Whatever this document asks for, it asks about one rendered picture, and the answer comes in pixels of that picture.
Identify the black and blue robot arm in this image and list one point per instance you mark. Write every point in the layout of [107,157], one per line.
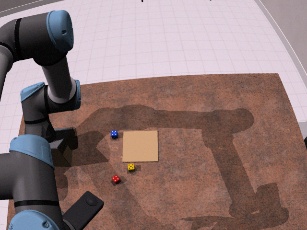
[27,172]

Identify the red die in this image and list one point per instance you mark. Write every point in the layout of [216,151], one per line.
[116,179]

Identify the beige flat mat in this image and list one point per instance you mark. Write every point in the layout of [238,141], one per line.
[140,146]

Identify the blue die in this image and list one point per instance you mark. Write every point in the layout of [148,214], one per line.
[114,134]

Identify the yellow die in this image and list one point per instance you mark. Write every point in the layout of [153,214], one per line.
[131,167]

